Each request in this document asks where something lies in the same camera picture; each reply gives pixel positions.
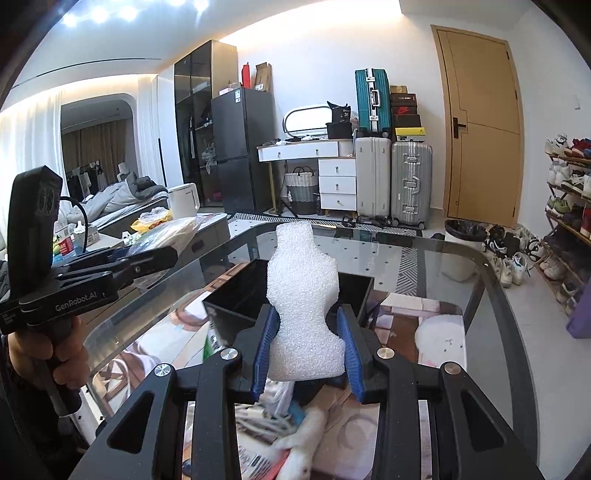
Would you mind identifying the white foam block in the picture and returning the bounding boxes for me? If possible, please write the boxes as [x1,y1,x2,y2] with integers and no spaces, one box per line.
[266,221,346,382]

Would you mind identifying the white blue plush toy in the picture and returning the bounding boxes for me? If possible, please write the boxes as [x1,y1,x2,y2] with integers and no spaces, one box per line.
[271,406,328,480]

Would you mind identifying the person's left hand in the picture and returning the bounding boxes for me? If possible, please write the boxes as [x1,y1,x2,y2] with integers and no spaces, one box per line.
[8,317,90,390]

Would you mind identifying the black storage bin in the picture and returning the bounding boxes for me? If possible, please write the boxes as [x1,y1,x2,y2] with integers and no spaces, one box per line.
[204,259,374,345]

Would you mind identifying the grey white side cabinet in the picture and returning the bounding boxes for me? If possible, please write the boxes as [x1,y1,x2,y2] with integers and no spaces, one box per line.
[87,211,233,278]

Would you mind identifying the white electric kettle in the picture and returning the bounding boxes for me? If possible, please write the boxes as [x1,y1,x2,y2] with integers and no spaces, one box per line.
[168,183,200,219]

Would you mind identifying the anime printed desk mat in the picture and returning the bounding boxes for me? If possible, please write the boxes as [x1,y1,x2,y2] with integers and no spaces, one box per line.
[91,262,468,480]

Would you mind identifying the woven laundry basket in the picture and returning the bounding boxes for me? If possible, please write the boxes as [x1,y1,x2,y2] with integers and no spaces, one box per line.
[283,166,320,215]

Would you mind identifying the white trash bin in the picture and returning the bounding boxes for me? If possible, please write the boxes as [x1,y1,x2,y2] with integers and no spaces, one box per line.
[440,218,489,283]

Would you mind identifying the white drawer desk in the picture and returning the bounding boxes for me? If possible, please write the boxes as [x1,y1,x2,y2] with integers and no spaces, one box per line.
[257,139,358,215]

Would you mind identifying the black refrigerator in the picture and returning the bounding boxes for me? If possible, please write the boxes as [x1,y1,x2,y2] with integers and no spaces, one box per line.
[211,87,276,213]

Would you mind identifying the white suitcase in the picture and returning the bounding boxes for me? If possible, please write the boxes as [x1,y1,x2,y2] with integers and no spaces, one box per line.
[355,137,392,217]

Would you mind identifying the black glass cabinet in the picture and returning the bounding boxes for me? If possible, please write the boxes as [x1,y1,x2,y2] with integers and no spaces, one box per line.
[173,40,238,207]

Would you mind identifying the oval desk mirror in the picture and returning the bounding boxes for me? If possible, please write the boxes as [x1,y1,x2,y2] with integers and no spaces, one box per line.
[283,104,332,139]

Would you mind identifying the black bag on desk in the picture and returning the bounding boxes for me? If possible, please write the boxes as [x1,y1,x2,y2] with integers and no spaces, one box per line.
[327,102,353,139]

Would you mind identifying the silver ribbed suitcase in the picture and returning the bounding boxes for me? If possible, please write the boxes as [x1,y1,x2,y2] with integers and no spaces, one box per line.
[391,141,433,230]

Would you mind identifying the purple bag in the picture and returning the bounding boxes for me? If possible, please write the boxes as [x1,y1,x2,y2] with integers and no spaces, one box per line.
[566,283,591,339]

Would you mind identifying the stacked shoe boxes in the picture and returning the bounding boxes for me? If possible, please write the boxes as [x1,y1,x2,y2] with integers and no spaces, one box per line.
[390,85,426,143]

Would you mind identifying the wooden shoe rack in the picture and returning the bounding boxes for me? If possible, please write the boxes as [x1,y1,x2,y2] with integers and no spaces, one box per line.
[539,134,590,315]

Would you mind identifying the teal suitcase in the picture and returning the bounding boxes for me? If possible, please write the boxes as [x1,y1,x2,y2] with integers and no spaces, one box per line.
[355,68,393,139]

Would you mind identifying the tan wooden door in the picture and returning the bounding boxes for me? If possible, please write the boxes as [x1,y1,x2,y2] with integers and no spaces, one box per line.
[432,25,524,227]

